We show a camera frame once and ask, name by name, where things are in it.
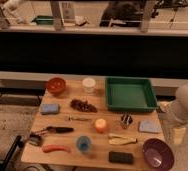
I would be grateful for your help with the orange apple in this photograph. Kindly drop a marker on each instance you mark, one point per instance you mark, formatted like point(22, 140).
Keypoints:
point(100, 125)

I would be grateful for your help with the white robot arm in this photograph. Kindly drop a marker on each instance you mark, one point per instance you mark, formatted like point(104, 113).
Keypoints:
point(177, 110)

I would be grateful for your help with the white cup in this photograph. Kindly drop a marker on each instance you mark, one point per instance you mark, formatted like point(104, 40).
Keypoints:
point(89, 85)

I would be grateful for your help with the bunch of dark grapes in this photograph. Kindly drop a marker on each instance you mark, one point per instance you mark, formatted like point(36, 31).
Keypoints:
point(83, 106)

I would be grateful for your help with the green plastic tray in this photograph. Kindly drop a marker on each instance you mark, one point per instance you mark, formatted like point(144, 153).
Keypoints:
point(124, 94)

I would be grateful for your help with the red bowl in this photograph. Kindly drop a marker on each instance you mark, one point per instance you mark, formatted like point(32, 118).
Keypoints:
point(56, 86)

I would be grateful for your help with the striped small cup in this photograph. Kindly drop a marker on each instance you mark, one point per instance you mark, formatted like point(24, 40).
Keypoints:
point(126, 120)

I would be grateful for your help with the blue sponge left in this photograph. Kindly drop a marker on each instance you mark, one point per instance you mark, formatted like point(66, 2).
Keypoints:
point(47, 109)

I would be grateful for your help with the blue cup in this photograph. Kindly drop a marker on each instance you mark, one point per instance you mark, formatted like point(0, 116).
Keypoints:
point(83, 143)

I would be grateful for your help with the black rectangular block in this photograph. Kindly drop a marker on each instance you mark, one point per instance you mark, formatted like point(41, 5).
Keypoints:
point(120, 157)

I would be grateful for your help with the orange carrot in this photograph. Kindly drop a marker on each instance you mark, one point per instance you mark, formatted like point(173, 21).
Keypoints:
point(51, 148)

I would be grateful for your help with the black metal clip tool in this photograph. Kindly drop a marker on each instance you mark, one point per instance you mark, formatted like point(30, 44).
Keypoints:
point(35, 140)

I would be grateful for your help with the green bin in background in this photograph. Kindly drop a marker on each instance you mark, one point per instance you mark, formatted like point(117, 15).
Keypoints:
point(44, 20)

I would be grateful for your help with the purple bowl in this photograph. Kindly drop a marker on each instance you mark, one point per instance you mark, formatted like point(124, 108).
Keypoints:
point(158, 154)

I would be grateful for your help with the black handled utensil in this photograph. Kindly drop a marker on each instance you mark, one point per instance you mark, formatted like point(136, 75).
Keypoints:
point(53, 129)

